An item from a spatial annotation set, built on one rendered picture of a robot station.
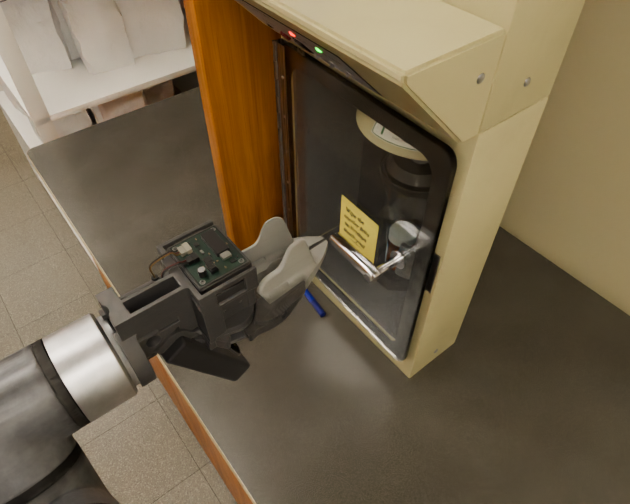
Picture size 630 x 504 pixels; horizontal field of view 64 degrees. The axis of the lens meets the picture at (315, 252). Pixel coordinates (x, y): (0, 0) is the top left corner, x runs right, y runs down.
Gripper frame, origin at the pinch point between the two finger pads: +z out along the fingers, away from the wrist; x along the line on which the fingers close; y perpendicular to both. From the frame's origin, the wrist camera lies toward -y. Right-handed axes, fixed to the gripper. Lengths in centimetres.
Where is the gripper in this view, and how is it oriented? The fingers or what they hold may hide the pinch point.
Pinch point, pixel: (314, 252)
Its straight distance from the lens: 50.5
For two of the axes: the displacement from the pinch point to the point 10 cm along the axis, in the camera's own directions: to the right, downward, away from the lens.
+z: 7.8, -4.6, 4.1
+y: 0.0, -6.7, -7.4
